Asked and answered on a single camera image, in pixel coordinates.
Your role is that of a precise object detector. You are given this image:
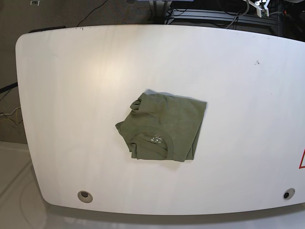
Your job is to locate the olive green T-shirt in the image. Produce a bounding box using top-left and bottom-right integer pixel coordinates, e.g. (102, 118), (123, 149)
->
(116, 94), (207, 162)

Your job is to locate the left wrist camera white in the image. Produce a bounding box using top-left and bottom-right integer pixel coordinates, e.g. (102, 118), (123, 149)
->
(249, 0), (270, 18)

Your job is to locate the red triangle warning sticker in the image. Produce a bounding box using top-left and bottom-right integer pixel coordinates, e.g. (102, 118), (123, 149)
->
(299, 151), (305, 169)

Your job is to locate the left table grommet hole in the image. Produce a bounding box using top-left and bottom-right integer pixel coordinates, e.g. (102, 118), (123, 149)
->
(77, 191), (93, 203)

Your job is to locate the right table grommet hole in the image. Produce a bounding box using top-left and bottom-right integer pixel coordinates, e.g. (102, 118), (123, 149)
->
(283, 188), (295, 200)

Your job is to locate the aluminium frame rail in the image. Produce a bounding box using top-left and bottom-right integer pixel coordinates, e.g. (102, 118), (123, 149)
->
(166, 9), (278, 27)

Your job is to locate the table grommet hole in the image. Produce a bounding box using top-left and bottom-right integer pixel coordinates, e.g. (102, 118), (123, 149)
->
(283, 188), (295, 200)
(77, 191), (93, 203)

